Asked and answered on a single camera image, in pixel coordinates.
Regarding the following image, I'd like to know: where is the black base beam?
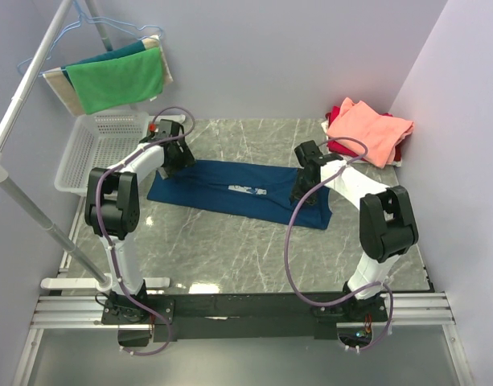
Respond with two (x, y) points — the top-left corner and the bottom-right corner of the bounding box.
(101, 293), (388, 342)

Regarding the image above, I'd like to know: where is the aluminium rail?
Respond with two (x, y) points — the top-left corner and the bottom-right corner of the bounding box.
(30, 293), (455, 330)

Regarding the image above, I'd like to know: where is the blue t shirt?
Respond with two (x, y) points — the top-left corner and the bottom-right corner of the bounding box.
(146, 159), (334, 231)

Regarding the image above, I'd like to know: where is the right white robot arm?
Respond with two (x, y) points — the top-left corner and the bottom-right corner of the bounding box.
(283, 138), (419, 321)

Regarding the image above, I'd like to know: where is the white folded t shirt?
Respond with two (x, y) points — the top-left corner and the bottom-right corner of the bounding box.
(320, 121), (402, 168)

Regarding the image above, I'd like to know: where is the blue wire hanger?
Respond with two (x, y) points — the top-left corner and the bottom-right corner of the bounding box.
(39, 1), (165, 68)

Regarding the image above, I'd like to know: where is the salmon folded t shirt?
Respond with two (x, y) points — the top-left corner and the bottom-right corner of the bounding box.
(327, 97), (414, 168)

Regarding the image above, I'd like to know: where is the white clothes rack pole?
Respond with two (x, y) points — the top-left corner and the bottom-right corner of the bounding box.
(0, 0), (111, 289)

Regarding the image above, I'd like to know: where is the green towel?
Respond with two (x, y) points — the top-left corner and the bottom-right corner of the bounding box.
(66, 48), (164, 115)

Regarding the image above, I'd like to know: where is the white plastic laundry basket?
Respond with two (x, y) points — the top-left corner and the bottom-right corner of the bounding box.
(54, 110), (150, 196)

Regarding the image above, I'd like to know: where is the white rack foot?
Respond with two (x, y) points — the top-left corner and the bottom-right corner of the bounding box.
(129, 104), (187, 124)

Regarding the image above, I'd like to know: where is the teal towel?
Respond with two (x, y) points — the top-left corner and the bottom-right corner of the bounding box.
(61, 40), (146, 88)

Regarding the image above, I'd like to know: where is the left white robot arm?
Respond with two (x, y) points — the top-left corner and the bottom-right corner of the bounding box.
(84, 118), (195, 323)

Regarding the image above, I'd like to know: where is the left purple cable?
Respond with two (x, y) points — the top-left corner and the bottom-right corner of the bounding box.
(97, 106), (197, 358)

